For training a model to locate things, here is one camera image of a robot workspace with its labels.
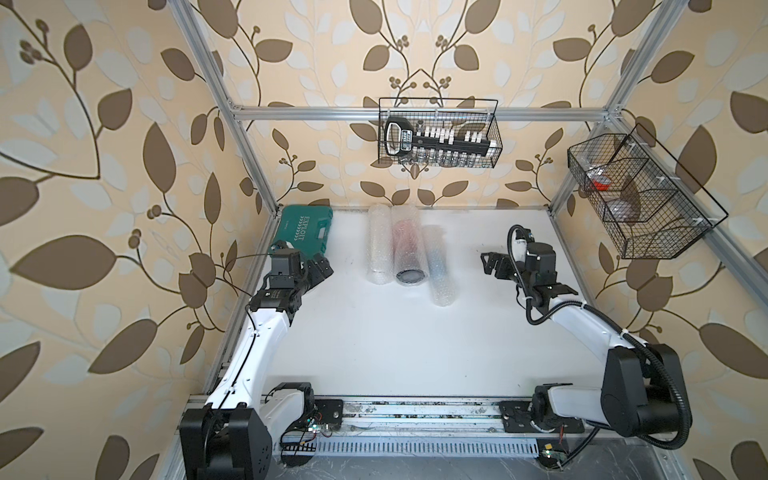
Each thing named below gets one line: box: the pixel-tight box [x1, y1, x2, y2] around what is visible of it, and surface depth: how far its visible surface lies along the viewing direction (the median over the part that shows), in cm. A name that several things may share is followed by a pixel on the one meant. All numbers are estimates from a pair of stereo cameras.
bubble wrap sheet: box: [422, 224, 458, 307], surface depth 98 cm
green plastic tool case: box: [270, 206, 333, 261], surface depth 111 cm
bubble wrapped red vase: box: [391, 205, 429, 286], surface depth 99 cm
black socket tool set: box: [384, 117, 502, 157], surface depth 84 cm
